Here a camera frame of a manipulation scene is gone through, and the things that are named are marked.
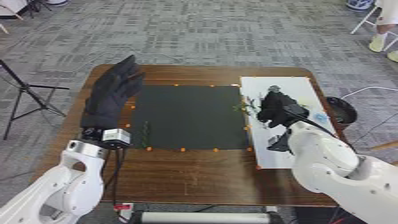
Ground green sprig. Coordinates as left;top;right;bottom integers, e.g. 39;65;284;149
232;96;261;117

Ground pale grey bar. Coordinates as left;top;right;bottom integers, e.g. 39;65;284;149
136;211;275;224

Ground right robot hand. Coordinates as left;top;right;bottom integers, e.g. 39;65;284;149
254;90;311;130

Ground black tripod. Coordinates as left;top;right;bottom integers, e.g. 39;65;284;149
0;59;72;141

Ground white sheet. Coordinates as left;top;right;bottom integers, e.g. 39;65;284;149
238;76;346;171

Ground blue flower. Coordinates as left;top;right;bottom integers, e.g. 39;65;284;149
312;112;330;123

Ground white chair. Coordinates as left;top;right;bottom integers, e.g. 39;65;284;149
348;3;398;53

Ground black cable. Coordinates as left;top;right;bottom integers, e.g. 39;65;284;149
101;147;129;222

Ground dark mat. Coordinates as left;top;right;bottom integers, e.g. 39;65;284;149
128;84;252;151

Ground person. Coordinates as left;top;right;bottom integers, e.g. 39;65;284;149
366;0;398;64

